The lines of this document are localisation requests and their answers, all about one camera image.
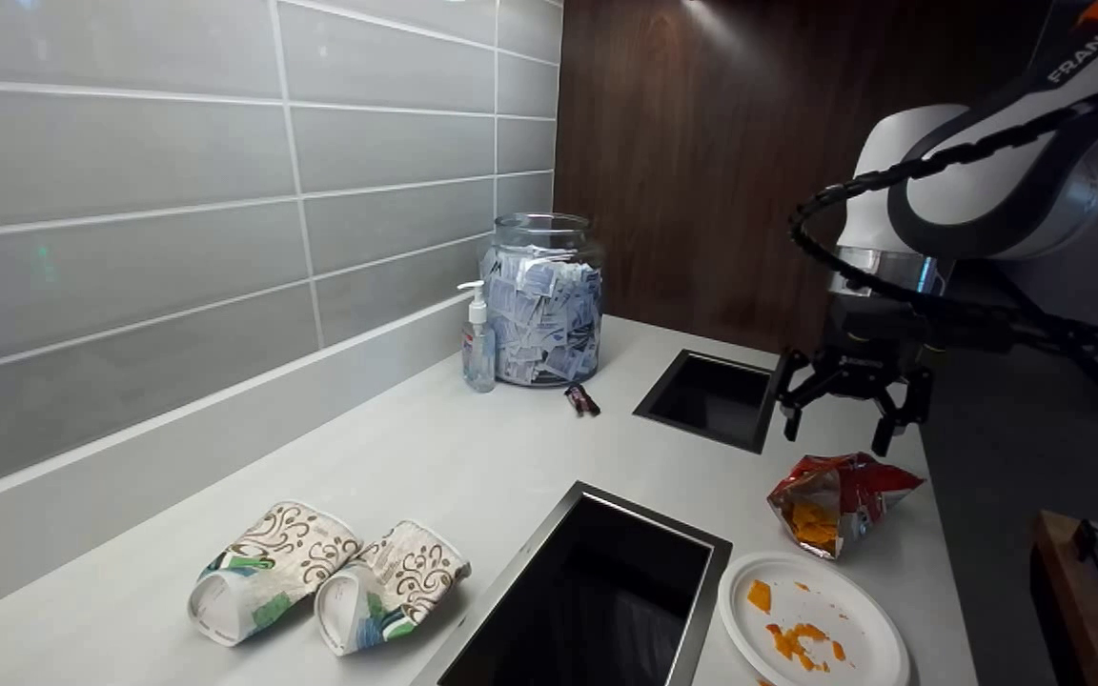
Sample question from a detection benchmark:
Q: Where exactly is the glass jar of blue packets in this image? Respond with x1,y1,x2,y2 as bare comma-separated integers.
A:
482,208,606,389

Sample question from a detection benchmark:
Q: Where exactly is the white paper plate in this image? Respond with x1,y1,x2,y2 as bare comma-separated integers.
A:
715,550,917,686

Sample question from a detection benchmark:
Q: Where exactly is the steel-framed counter opening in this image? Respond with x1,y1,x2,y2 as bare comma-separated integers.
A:
407,478,738,686
630,348,787,457

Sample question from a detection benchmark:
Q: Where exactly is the orange chip crumb cluster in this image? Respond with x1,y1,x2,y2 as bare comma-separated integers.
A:
763,617,855,673

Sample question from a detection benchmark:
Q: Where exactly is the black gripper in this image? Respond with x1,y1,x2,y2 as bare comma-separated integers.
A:
769,287,944,462

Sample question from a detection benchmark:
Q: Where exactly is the orange chip packet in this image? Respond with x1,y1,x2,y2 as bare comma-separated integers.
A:
763,450,928,565

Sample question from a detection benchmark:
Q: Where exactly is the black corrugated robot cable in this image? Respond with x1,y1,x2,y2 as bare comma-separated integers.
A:
787,71,1098,358

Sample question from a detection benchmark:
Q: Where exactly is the small clear spray bottle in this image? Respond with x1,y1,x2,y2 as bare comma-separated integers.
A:
453,278,504,398

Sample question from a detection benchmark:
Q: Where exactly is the small dark candy wrapper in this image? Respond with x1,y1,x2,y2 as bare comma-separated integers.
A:
560,382,606,423

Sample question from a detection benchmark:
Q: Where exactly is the wooden drawer box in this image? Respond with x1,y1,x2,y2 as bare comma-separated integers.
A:
1031,508,1098,686

